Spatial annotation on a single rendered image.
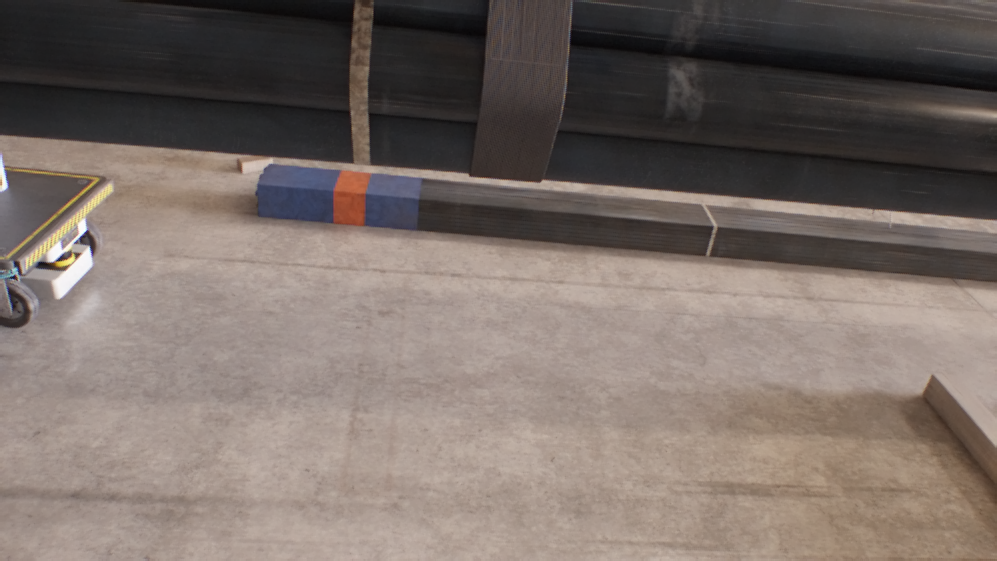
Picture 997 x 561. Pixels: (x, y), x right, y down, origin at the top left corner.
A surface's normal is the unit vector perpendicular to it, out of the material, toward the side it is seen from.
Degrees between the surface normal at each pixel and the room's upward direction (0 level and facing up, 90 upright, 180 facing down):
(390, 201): 90
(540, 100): 93
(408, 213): 90
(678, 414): 0
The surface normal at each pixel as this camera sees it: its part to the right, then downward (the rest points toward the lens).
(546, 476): 0.11, -0.86
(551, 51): 0.10, 0.01
